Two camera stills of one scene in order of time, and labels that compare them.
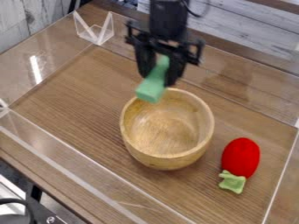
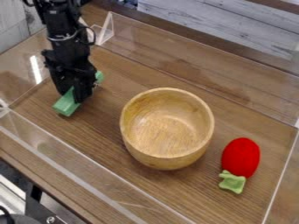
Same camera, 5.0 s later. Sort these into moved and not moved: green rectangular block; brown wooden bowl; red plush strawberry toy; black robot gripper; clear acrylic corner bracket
Moved: green rectangular block; black robot gripper
Not moved: red plush strawberry toy; clear acrylic corner bracket; brown wooden bowl
